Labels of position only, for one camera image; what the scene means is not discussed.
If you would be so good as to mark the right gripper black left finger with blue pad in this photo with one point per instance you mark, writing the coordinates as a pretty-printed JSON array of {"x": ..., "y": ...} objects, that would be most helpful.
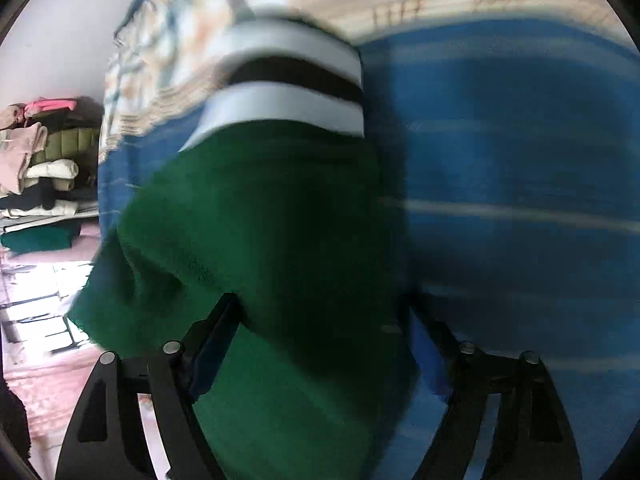
[{"x": 134, "y": 411}]

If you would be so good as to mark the blue striped bed sheet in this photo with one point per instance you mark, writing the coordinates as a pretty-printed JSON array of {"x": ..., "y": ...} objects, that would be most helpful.
[{"x": 509, "y": 154}]

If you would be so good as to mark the patterned beige blanket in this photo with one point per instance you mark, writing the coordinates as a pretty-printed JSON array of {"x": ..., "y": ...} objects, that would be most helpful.
[{"x": 164, "y": 47}]

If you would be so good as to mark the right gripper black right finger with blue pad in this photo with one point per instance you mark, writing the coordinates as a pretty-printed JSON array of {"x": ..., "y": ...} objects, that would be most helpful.
[{"x": 532, "y": 437}]

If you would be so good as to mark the stack of folded clothes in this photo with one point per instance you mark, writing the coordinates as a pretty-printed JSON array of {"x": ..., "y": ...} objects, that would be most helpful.
[{"x": 49, "y": 179}]

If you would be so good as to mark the green varsity jacket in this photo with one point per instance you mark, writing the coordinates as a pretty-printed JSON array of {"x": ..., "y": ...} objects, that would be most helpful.
[{"x": 275, "y": 197}]

